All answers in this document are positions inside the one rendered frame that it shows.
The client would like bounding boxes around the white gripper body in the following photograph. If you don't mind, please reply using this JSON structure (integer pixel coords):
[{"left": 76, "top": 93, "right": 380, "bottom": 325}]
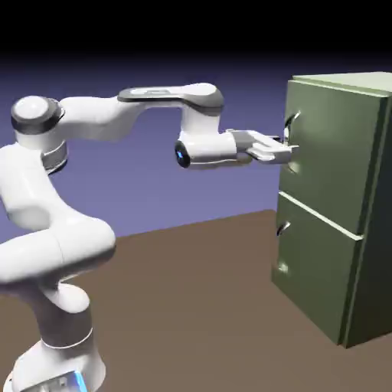
[{"left": 247, "top": 129, "right": 292, "bottom": 165}]

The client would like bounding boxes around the long curved metal handle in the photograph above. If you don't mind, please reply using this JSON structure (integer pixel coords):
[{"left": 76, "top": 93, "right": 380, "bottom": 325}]
[{"left": 283, "top": 111, "right": 302, "bottom": 175}]

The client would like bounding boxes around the large green cabinet door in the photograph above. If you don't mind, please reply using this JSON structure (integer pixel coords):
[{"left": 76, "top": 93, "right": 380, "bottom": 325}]
[{"left": 279, "top": 80, "right": 389, "bottom": 236}]

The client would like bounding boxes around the green painted cabinet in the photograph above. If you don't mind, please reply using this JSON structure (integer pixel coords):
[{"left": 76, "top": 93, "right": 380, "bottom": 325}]
[{"left": 271, "top": 71, "right": 392, "bottom": 349}]

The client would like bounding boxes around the small green cabinet door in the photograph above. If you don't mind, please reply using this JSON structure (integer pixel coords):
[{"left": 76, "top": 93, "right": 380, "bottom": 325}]
[{"left": 271, "top": 194, "right": 364, "bottom": 346}]

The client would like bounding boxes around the short curved metal handle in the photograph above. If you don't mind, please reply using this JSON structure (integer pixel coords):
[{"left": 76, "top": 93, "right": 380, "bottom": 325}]
[{"left": 276, "top": 220, "right": 292, "bottom": 274}]

